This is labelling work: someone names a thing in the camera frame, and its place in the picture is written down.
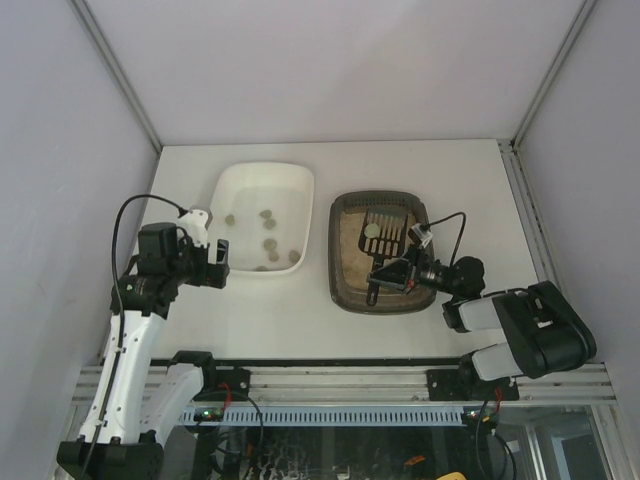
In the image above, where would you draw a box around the black slotted litter scoop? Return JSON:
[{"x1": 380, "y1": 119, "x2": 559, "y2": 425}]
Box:
[{"x1": 360, "y1": 209, "x2": 412, "y2": 307}]

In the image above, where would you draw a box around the brown plastic litter box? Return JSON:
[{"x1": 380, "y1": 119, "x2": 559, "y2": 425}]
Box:
[{"x1": 328, "y1": 190, "x2": 436, "y2": 315}]

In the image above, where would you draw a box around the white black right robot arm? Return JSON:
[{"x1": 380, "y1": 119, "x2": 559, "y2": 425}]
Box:
[{"x1": 368, "y1": 246, "x2": 597, "y2": 385}]

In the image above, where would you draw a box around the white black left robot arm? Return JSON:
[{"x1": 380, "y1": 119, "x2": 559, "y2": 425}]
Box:
[{"x1": 57, "y1": 222, "x2": 229, "y2": 479}]

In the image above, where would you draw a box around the white plastic tub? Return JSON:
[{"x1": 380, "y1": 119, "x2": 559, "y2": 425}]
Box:
[{"x1": 209, "y1": 162, "x2": 315, "y2": 277}]

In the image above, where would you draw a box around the left controller board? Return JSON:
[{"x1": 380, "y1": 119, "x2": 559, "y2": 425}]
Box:
[{"x1": 193, "y1": 407, "x2": 225, "y2": 423}]

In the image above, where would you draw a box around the controller board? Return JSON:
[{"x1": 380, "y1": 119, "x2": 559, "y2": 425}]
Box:
[
  {"x1": 193, "y1": 407, "x2": 225, "y2": 423},
  {"x1": 462, "y1": 407, "x2": 500, "y2": 426}
]

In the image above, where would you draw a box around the right controller board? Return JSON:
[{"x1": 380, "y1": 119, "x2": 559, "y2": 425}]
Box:
[{"x1": 462, "y1": 407, "x2": 500, "y2": 426}]

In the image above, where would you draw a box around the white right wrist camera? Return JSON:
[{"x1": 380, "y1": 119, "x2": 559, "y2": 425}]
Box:
[{"x1": 408, "y1": 223, "x2": 433, "y2": 250}]

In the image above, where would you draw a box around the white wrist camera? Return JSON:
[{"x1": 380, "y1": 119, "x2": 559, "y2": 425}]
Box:
[
  {"x1": 408, "y1": 223, "x2": 433, "y2": 250},
  {"x1": 178, "y1": 207, "x2": 212, "y2": 248}
]

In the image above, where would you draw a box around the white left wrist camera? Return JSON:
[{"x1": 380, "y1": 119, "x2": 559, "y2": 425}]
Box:
[{"x1": 178, "y1": 207, "x2": 212, "y2": 248}]

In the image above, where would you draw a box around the black left camera cable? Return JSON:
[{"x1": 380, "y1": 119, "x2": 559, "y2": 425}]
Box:
[{"x1": 110, "y1": 193, "x2": 191, "y2": 281}]

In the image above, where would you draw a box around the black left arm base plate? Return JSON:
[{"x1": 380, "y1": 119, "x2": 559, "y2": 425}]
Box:
[{"x1": 192, "y1": 367, "x2": 251, "y2": 402}]

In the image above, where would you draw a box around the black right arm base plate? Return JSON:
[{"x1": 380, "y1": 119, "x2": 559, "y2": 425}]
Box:
[{"x1": 426, "y1": 368, "x2": 520, "y2": 402}]

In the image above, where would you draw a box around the aluminium front mounting rail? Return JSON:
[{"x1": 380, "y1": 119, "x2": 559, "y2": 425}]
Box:
[{"x1": 71, "y1": 363, "x2": 617, "y2": 404}]

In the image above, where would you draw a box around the aluminium right side rail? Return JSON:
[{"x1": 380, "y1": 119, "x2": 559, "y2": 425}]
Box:
[{"x1": 497, "y1": 139, "x2": 581, "y2": 351}]

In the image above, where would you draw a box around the grey slotted cable duct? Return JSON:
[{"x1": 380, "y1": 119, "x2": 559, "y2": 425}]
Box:
[{"x1": 178, "y1": 405, "x2": 464, "y2": 427}]

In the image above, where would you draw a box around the aluminium left frame post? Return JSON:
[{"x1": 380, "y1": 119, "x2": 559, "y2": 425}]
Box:
[{"x1": 67, "y1": 0, "x2": 163, "y2": 155}]

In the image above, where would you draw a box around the aluminium frame post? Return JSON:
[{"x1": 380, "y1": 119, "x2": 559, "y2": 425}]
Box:
[
  {"x1": 67, "y1": 0, "x2": 163, "y2": 155},
  {"x1": 511, "y1": 0, "x2": 599, "y2": 149}
]

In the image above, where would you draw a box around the aluminium right frame post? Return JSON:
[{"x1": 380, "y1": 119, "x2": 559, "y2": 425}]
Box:
[{"x1": 511, "y1": 0, "x2": 599, "y2": 149}]

